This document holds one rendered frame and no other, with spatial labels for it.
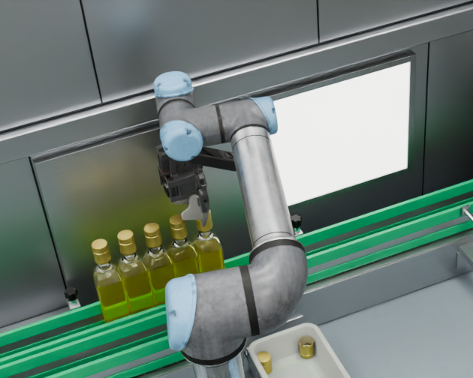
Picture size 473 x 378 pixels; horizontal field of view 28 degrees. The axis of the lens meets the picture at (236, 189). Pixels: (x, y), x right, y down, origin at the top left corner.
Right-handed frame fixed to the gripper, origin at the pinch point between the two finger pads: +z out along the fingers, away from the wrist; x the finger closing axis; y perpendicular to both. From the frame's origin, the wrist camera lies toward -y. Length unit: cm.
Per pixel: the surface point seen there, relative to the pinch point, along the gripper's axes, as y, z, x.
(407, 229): -48, 20, 5
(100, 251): 23.5, -0.1, 1.3
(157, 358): 18.2, 24.0, 13.0
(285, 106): -26.0, -12.4, -12.2
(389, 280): -43, 33, 6
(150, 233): 12.2, -0.5, 1.3
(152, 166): 6.4, -7.2, -12.2
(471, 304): -60, 41, 16
